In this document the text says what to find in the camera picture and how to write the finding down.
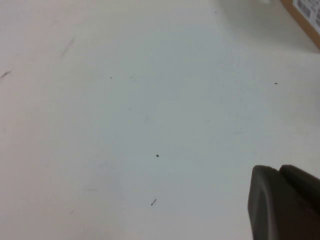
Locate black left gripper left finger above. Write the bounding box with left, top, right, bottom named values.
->
left=246, top=164, right=320, bottom=240

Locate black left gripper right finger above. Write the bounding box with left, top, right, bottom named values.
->
left=278, top=164, right=320, bottom=212

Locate brown cardboard shoe box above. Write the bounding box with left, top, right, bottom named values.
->
left=279, top=0, right=320, bottom=50

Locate white barcode label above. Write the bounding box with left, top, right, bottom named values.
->
left=296, top=0, right=320, bottom=27

